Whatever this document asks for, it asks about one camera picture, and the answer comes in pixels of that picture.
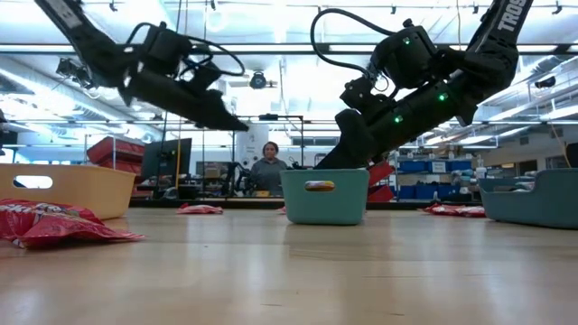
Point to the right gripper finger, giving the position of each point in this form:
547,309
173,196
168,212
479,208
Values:
354,140

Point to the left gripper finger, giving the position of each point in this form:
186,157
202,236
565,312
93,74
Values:
221,115

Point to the yellow Sour Patch candy bag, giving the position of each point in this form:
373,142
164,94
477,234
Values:
319,186

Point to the teal green plastic bin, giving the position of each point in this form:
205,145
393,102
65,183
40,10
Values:
298,207

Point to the yellow plastic bin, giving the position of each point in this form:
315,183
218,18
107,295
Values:
81,194

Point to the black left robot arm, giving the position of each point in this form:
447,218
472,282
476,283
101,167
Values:
81,36

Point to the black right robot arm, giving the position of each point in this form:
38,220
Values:
496,49

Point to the white machine column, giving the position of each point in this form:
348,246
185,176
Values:
252,153

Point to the blue storage bin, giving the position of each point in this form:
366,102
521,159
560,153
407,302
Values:
429,192
411,167
458,166

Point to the black room monitor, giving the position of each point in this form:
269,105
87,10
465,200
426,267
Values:
165,158

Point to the yellow pole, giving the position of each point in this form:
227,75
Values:
178,167

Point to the person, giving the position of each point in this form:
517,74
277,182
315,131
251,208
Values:
268,173

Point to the white bottle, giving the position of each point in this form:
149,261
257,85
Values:
481,171

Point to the small black dome device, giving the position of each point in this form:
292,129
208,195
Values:
545,82

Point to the dark blue plastic bin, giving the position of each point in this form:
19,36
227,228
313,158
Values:
533,207

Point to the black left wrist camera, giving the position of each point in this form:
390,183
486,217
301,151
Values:
201,77

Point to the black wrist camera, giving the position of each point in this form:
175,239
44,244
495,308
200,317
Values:
361,95
201,77

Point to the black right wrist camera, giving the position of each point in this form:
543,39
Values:
361,95

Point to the black round camera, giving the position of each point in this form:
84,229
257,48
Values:
258,81

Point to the black aluminium rig frame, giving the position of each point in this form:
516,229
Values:
244,204

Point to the silver ceiling duct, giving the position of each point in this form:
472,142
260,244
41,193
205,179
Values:
519,86

